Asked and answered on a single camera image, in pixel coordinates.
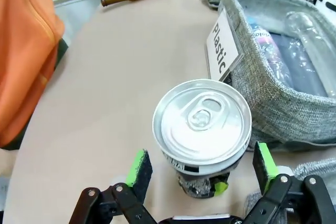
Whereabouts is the clear bottle purple label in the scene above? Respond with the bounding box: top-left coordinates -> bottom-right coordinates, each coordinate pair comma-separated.
246,22 -> 293,90

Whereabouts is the person in orange hoodie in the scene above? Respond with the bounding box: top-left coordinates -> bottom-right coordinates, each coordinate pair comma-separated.
0,0 -> 70,152

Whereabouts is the black can silver top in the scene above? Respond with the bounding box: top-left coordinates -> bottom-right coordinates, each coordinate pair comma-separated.
152,78 -> 253,199

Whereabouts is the clear plastic bottle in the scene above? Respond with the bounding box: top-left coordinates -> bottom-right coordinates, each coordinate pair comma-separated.
285,10 -> 334,62

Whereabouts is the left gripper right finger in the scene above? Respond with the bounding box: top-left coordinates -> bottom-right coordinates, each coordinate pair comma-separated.
244,141 -> 336,224

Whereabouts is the grey fabric Bottle basket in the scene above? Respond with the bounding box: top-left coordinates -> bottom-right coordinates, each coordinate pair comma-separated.
292,157 -> 336,183

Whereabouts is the white Plastic label sign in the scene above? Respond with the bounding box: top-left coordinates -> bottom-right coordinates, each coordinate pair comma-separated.
205,7 -> 245,82

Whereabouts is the grey fabric Plastic basket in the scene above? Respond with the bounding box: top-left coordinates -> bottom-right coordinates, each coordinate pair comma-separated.
221,0 -> 336,155

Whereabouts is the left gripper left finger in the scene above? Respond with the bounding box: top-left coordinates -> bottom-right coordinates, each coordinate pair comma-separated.
75,149 -> 161,224

